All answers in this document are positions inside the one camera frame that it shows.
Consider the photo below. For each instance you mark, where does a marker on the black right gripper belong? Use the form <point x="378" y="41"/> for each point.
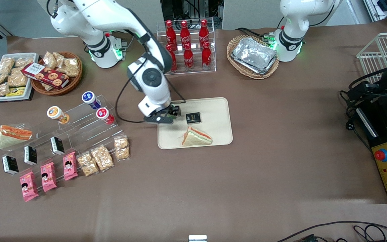
<point x="173" y="111"/>

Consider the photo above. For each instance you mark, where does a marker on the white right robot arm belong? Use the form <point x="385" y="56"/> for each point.
<point x="153" y="95"/>

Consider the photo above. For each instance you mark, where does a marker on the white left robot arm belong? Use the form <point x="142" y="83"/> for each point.
<point x="292" y="20"/>

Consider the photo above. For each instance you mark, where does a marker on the beige plastic tray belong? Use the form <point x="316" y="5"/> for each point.
<point x="213" y="111"/>

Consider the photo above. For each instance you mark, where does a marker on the red gum bottle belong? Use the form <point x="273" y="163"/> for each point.
<point x="104" y="115"/>

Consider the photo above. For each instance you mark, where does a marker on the blue gum bottle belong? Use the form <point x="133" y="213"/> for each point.
<point x="89" y="98"/>

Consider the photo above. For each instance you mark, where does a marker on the aluminium foil tray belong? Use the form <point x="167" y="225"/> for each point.
<point x="254" y="53"/>

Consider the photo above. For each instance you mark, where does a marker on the orange gum bottle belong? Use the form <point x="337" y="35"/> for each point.
<point x="56" y="113"/>

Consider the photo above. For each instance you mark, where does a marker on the small black box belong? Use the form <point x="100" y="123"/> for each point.
<point x="57" y="145"/>
<point x="193" y="118"/>
<point x="10" y="164"/>
<point x="30" y="155"/>

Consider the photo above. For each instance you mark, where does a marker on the wrapped triangle sandwich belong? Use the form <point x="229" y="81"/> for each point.
<point x="195" y="137"/>
<point x="12" y="136"/>

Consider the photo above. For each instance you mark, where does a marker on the red cola bottle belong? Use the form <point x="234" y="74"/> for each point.
<point x="170" y="32"/>
<point x="204" y="32"/>
<point x="206" y="57"/>
<point x="174" y="62"/>
<point x="188" y="59"/>
<point x="185" y="33"/>

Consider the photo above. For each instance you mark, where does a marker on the black control box yellow panel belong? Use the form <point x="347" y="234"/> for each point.
<point x="385" y="134"/>

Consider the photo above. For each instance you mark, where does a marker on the clear acrylic bottle rack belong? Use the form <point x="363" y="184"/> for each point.
<point x="195" y="57"/>

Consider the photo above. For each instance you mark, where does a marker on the red emergency stop button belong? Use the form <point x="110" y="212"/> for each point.
<point x="381" y="155"/>

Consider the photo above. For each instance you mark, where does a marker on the light wicker basket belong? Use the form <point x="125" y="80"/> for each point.
<point x="237" y="67"/>

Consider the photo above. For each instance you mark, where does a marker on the clear acrylic step stand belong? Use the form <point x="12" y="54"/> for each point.
<point x="82" y="122"/>
<point x="42" y="153"/>

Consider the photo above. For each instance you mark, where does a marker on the dark brown wicker basket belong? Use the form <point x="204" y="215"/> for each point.
<point x="74" y="84"/>

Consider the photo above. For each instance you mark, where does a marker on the brown table cover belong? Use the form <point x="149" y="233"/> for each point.
<point x="281" y="151"/>

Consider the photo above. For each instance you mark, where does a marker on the pink snack pack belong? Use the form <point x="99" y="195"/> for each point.
<point x="70" y="166"/>
<point x="29" y="186"/>
<point x="48" y="177"/>

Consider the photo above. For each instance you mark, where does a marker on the small silver device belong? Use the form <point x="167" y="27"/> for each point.
<point x="197" y="238"/>

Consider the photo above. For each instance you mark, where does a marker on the red cookie box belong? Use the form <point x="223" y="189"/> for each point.
<point x="45" y="75"/>

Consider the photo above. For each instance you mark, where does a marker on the white rectangular bin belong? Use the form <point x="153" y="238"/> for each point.
<point x="30" y="55"/>

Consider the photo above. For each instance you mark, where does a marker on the yellow snack pack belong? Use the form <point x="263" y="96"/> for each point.
<point x="15" y="91"/>

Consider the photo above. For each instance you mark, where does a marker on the metal frame shelf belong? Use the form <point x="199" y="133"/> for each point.
<point x="386" y="10"/>

